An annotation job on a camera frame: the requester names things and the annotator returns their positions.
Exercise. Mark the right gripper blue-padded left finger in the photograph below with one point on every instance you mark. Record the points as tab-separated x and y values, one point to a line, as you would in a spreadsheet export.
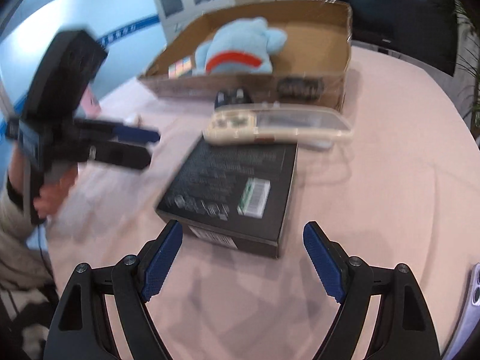
100	305

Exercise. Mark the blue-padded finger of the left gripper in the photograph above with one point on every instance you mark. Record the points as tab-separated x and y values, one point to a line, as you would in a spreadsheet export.
104	130
115	153

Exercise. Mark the pastel rubik's cube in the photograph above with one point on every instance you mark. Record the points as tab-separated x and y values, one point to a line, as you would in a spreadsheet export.
183	67

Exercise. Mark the black product box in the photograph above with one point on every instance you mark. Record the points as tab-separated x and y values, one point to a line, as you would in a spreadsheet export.
235	196

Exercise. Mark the clear beige phone case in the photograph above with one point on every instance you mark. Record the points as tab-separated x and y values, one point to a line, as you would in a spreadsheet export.
276	123

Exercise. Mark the person's left hand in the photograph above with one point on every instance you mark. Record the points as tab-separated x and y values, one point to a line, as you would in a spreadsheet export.
52	196

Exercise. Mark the purple smartphone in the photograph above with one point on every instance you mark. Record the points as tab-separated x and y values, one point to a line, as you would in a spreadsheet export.
464	343

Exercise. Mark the blue plush toy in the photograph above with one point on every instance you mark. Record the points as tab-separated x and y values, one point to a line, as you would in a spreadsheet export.
240	46

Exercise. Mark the brown cardboard box tray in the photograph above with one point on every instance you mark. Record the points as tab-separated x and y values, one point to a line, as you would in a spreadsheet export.
292	51

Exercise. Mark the potted palm plant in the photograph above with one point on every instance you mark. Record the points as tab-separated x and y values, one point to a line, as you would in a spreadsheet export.
466	76

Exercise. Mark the black tv screen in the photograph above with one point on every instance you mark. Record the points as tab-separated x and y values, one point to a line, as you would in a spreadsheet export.
426	30

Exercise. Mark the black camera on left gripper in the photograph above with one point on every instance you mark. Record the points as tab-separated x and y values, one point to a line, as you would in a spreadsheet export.
69	64

